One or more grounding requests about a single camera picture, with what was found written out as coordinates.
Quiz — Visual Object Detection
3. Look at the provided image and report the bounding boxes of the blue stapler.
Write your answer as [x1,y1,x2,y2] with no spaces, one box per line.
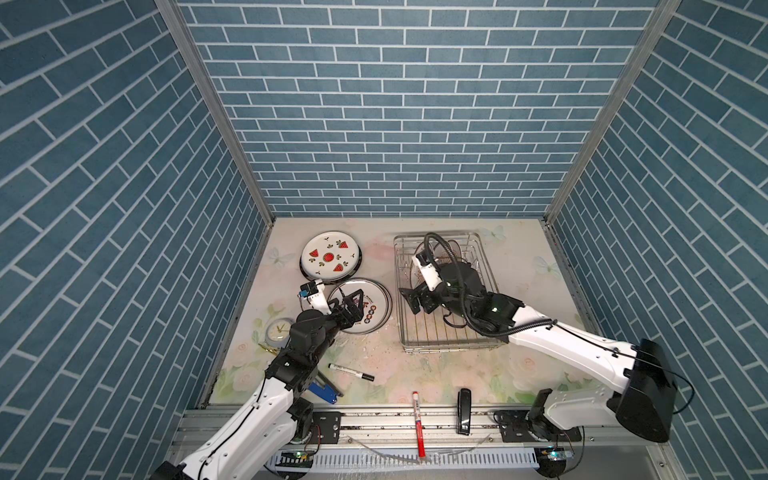
[309,373,344,404]

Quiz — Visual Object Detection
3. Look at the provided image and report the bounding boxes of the red rim white plate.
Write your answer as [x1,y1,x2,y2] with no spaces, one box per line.
[330,278,393,335]

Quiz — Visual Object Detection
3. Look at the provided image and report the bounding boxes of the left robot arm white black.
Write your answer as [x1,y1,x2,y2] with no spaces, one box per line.
[150,289,365,479]

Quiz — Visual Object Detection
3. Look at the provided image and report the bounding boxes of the aluminium corner post left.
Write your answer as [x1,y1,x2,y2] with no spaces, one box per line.
[156,0,275,228]

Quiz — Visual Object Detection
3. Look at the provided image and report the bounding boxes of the black white marker pen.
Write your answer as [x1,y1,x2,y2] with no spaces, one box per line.
[328,363,375,382]

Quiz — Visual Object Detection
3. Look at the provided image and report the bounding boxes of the aluminium corner post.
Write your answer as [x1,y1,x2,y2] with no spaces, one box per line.
[543,0,681,226]
[156,0,275,228]

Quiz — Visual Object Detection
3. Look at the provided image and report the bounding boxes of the black rectangular remote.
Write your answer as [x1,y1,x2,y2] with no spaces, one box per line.
[456,388,472,436]

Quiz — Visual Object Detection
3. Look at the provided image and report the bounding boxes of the red white pen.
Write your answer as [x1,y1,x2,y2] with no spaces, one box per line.
[412,391,426,461]

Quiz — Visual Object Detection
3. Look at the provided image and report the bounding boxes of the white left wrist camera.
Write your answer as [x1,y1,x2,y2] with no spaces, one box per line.
[299,279,331,315]

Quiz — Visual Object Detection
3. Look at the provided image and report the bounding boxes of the watermelon print plate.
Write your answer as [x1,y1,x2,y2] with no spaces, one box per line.
[299,231,362,262]

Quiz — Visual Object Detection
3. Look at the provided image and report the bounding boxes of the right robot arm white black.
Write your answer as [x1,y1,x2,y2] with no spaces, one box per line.
[400,256,679,443]

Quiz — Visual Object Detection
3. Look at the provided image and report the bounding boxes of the aluminium corner post right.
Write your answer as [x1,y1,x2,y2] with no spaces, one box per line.
[543,0,681,226]

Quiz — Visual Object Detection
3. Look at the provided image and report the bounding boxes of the metal wire dish rack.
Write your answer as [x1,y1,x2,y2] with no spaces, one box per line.
[394,230,508,353]

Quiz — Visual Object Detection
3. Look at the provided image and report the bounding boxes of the sunburst red text plate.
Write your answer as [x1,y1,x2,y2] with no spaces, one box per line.
[443,239,464,262]

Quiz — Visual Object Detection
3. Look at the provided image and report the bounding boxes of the white cable comb strip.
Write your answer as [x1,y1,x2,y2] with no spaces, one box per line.
[266,448,539,473]

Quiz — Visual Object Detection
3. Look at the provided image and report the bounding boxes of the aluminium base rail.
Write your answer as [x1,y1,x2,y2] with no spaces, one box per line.
[173,404,661,451]

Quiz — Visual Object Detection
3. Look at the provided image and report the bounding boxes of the small white desk clock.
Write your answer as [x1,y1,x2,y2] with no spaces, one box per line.
[264,318,294,349]

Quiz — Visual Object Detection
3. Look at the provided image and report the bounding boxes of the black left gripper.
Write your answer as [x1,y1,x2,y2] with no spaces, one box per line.
[309,289,364,367]

